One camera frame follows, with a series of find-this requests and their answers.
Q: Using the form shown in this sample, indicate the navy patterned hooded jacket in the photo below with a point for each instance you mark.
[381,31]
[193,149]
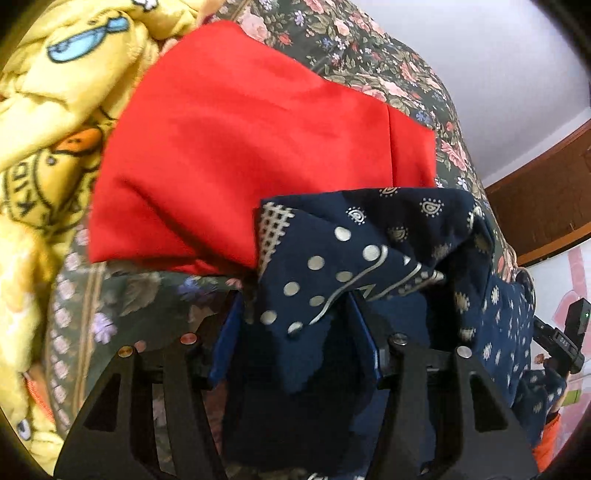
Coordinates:
[415,230]

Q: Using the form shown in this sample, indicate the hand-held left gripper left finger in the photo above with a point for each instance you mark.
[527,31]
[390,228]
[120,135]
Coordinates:
[224,353]

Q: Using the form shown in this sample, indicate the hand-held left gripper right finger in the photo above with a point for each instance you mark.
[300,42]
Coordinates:
[375,356]

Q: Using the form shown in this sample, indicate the red cloth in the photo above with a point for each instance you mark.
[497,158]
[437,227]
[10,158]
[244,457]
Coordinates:
[231,138]

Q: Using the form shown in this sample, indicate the brown wooden wardrobe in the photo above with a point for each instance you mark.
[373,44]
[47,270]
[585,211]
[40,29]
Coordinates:
[545,198]

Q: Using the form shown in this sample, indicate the yellow cartoon blanket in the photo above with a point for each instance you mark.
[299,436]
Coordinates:
[46,115]

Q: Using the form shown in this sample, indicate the pink heart wall sticker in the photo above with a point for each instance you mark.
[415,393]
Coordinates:
[577,270]

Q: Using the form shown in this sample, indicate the floral bedspread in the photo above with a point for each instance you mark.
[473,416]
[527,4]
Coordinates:
[369,55]

